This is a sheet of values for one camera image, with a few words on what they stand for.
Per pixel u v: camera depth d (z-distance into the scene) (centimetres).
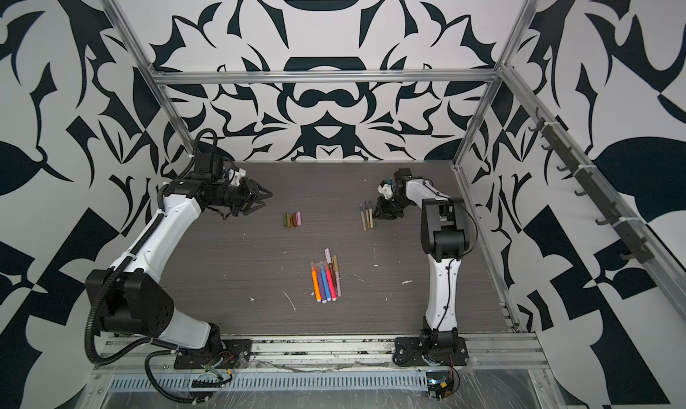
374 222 101
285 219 102
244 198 71
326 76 94
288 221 101
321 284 86
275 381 71
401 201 85
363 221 102
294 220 102
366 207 106
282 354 76
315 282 87
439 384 71
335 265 90
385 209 92
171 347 57
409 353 74
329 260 91
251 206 73
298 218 102
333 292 85
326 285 86
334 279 87
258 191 75
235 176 70
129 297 41
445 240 59
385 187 99
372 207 105
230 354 73
